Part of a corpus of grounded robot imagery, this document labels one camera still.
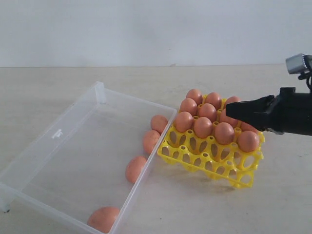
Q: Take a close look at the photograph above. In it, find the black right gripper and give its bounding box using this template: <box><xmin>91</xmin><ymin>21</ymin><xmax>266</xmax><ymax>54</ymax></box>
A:
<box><xmin>226</xmin><ymin>87</ymin><xmax>312</xmax><ymax>136</ymax></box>

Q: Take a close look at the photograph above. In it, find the brown egg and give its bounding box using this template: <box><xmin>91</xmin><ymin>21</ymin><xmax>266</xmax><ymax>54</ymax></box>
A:
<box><xmin>87</xmin><ymin>206</ymin><xmax>120</xmax><ymax>234</ymax></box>
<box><xmin>205</xmin><ymin>92</ymin><xmax>222</xmax><ymax>110</ymax></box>
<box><xmin>237</xmin><ymin>131</ymin><xmax>260</xmax><ymax>153</ymax></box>
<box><xmin>240</xmin><ymin>121</ymin><xmax>259</xmax><ymax>134</ymax></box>
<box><xmin>179</xmin><ymin>97</ymin><xmax>197</xmax><ymax>116</ymax></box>
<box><xmin>194</xmin><ymin>117</ymin><xmax>213</xmax><ymax>138</ymax></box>
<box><xmin>142</xmin><ymin>130</ymin><xmax>160</xmax><ymax>154</ymax></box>
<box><xmin>224</xmin><ymin>96</ymin><xmax>240</xmax><ymax>107</ymax></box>
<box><xmin>214</xmin><ymin>122</ymin><xmax>235</xmax><ymax>145</ymax></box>
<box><xmin>219</xmin><ymin>109</ymin><xmax>238</xmax><ymax>128</ymax></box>
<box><xmin>174</xmin><ymin>112</ymin><xmax>194</xmax><ymax>132</ymax></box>
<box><xmin>198</xmin><ymin>103</ymin><xmax>217</xmax><ymax>122</ymax></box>
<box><xmin>125</xmin><ymin>156</ymin><xmax>147</xmax><ymax>184</ymax></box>
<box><xmin>186</xmin><ymin>88</ymin><xmax>203</xmax><ymax>105</ymax></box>
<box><xmin>150</xmin><ymin>115</ymin><xmax>168</xmax><ymax>134</ymax></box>

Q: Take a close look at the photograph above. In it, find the yellow plastic egg tray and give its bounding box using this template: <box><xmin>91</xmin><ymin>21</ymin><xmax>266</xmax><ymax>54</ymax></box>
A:
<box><xmin>157</xmin><ymin>95</ymin><xmax>266</xmax><ymax>189</ymax></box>

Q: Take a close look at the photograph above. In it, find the clear plastic storage box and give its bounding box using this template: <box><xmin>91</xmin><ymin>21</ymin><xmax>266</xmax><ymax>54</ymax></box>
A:
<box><xmin>0</xmin><ymin>82</ymin><xmax>176</xmax><ymax>234</ymax></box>

